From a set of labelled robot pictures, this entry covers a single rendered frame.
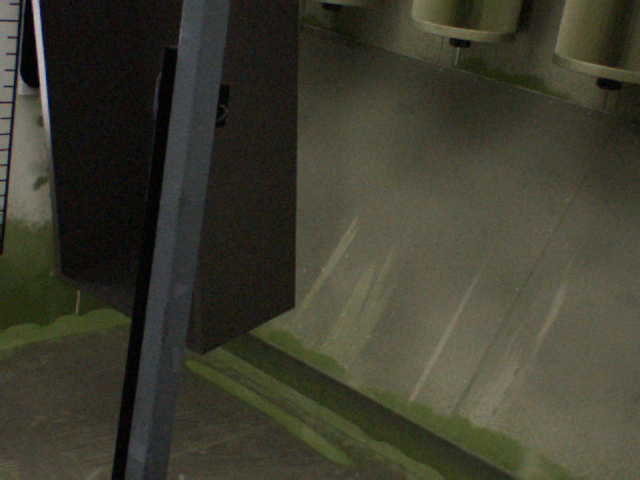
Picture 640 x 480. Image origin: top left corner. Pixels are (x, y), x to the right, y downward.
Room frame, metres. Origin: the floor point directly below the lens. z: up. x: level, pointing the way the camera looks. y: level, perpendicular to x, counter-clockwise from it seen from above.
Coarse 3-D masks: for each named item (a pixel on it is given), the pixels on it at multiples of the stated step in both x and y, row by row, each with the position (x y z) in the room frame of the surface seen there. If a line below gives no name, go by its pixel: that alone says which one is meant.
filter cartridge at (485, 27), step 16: (416, 0) 3.90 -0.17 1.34; (432, 0) 3.83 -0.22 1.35; (448, 0) 3.79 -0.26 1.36; (464, 0) 3.79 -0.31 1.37; (480, 0) 3.79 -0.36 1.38; (496, 0) 3.80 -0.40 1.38; (512, 0) 3.84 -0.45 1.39; (416, 16) 3.88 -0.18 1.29; (432, 16) 3.82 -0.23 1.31; (448, 16) 3.79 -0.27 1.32; (464, 16) 3.79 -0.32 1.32; (480, 16) 3.80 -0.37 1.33; (496, 16) 3.81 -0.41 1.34; (512, 16) 3.85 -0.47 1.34; (432, 32) 3.81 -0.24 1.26; (448, 32) 3.78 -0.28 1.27; (464, 32) 3.78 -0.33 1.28; (480, 32) 3.78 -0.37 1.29; (496, 32) 3.81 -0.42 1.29; (512, 32) 3.87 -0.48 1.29
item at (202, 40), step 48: (192, 0) 1.77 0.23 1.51; (192, 48) 1.76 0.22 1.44; (192, 96) 1.76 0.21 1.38; (192, 144) 1.76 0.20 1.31; (192, 192) 1.77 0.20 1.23; (192, 240) 1.78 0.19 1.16; (192, 288) 1.79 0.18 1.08; (144, 336) 1.78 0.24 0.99; (144, 384) 1.77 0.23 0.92; (144, 432) 1.76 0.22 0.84
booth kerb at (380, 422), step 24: (240, 336) 3.92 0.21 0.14; (264, 360) 3.84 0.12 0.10; (288, 360) 3.77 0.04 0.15; (288, 384) 3.75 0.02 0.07; (312, 384) 3.69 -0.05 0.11; (336, 384) 3.63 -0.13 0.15; (336, 408) 3.61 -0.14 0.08; (360, 408) 3.55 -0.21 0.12; (384, 408) 3.49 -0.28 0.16; (384, 432) 3.48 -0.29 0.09; (408, 432) 3.42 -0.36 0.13; (432, 432) 3.37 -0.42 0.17; (408, 456) 3.41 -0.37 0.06; (432, 456) 3.36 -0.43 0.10; (456, 456) 3.31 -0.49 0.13; (480, 456) 3.26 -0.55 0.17
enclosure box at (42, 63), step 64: (64, 0) 3.29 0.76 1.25; (128, 0) 3.46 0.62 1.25; (256, 0) 2.98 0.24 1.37; (64, 64) 3.30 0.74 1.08; (128, 64) 3.47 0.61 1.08; (256, 64) 3.00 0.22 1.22; (64, 128) 3.32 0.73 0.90; (128, 128) 3.49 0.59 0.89; (256, 128) 3.03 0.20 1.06; (64, 192) 3.34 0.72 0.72; (128, 192) 3.52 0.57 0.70; (256, 192) 3.05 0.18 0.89; (64, 256) 3.35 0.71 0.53; (128, 256) 3.49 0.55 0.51; (256, 256) 3.08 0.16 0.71; (192, 320) 3.14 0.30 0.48; (256, 320) 3.11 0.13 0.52
